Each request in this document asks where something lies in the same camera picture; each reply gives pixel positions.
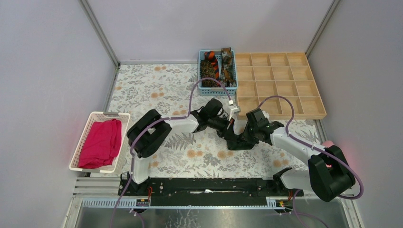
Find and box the dark green leaf tie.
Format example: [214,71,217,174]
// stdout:
[224,132,259,151]

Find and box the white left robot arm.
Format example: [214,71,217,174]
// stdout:
[126,98,240,195]

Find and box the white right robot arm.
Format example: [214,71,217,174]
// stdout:
[245,108,356,202]

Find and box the orange grey floral tie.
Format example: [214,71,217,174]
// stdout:
[221,47,236,87]

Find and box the black gold patterned tie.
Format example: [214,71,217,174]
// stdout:
[200,60,219,88]

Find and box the wooden compartment tray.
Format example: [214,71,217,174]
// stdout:
[235,53,326,120]

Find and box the light blue plastic basket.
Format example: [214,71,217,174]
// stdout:
[198,47,238,96]

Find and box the orange black striped tie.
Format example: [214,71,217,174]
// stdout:
[204,51,220,81]

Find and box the pink cloth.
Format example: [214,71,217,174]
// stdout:
[322,140,334,148]

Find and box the red cloth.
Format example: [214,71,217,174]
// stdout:
[78,119,122,169]

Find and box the white plastic basket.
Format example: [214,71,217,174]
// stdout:
[69,112,133,175]

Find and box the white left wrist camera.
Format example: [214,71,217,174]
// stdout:
[228,100,240,120]

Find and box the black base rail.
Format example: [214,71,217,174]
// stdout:
[117,177,297,207]

